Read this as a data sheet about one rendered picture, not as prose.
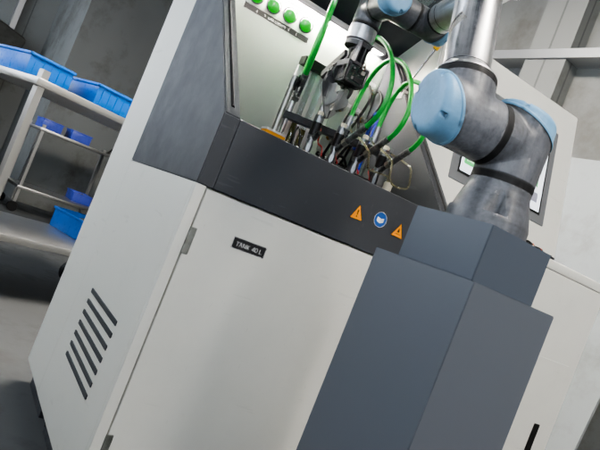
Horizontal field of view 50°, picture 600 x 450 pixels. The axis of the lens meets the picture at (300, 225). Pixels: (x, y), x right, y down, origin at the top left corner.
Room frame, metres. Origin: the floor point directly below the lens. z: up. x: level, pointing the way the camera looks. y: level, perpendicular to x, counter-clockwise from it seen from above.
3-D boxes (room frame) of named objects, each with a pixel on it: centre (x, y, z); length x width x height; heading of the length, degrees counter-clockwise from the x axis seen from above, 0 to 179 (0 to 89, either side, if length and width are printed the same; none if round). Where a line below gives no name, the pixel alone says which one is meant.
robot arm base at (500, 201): (1.17, -0.31, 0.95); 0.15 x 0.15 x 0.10
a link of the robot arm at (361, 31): (1.70, 0.03, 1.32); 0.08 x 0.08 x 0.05
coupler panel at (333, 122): (2.09, -0.02, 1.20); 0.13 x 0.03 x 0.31; 120
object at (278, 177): (1.54, -0.06, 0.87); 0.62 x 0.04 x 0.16; 120
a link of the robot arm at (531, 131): (1.16, -0.31, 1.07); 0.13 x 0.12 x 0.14; 111
